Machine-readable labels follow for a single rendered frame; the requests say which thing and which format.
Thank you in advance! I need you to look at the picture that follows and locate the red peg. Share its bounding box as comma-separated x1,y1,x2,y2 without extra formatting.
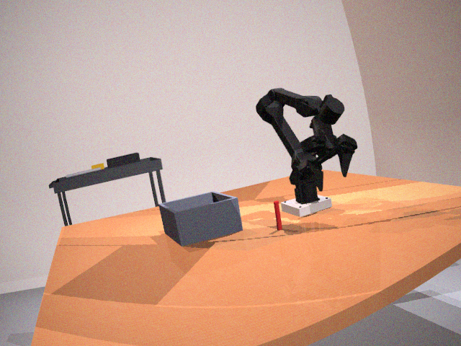
274,201,282,230

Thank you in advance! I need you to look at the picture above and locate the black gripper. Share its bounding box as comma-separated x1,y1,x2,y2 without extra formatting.
298,128,357,192

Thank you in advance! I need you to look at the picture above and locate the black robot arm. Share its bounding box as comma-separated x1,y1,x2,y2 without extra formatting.
256,88,344,204

